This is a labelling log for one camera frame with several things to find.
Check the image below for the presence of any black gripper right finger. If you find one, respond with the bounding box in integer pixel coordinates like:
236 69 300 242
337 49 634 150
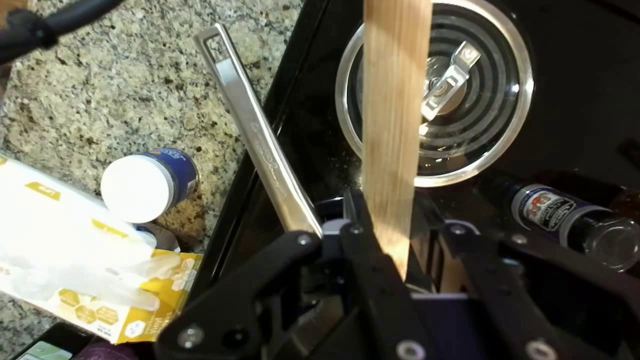
424 197 640 360

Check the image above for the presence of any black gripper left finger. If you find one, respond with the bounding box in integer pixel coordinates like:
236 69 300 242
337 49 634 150
154 188 436 360

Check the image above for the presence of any wooden cooking stick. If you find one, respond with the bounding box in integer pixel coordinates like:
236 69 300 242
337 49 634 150
359 0 436 278

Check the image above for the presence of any black-cap spice bottle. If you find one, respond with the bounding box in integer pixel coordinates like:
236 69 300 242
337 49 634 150
508 181 640 272

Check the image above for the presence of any black electric stove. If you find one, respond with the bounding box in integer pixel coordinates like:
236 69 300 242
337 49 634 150
192 0 640 360

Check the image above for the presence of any blue jar with white lid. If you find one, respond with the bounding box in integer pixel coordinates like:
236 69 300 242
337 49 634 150
97 146 200 226

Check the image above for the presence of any white and yellow box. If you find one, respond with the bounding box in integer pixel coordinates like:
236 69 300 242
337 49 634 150
0 155 204 345

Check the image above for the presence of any black smartphone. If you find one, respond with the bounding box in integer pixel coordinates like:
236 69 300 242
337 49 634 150
11 322 91 360

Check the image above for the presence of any coil burner with chrome ring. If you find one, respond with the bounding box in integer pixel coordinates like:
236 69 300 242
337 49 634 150
334 0 535 189

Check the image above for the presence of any black pot with steel handle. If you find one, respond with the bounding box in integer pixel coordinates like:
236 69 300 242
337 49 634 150
192 21 325 235

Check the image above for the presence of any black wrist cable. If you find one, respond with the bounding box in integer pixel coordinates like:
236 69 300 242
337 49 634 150
0 0 125 66

